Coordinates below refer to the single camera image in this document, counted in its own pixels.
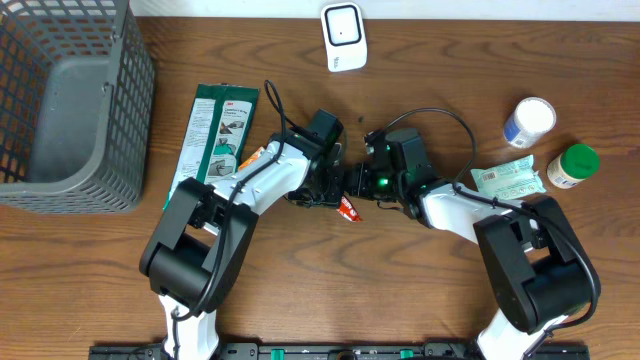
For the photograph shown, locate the orange snack packet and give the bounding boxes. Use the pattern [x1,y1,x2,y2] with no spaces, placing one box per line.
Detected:
[238,147,265,170]

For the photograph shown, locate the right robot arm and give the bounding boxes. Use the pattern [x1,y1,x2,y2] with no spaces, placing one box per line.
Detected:
[345,146,601,359]

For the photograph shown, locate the green lid white jar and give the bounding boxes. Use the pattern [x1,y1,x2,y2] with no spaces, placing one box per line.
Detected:
[546,144,600,189]

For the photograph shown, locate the red packet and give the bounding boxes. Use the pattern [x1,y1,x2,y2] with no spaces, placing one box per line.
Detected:
[337,196,362,222]

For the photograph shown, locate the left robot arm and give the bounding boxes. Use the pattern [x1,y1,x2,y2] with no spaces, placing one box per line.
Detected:
[139,130,341,359]

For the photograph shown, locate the white tub blue label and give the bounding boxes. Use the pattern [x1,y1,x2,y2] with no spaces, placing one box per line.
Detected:
[503,97,557,148]

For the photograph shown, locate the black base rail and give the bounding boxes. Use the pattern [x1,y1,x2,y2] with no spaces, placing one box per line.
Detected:
[88,341,591,360]

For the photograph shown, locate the mint green wipes pack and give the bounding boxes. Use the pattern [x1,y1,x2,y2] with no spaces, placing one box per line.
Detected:
[470,155,546,200]

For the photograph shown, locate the white barcode scanner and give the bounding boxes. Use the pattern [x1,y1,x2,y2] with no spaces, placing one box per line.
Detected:
[320,2,368,73]

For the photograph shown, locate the green box with label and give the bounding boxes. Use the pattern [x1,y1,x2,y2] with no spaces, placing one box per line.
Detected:
[168,84,260,195]

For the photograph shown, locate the grey plastic mesh basket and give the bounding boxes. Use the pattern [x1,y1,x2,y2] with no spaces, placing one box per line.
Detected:
[1,0,155,214]

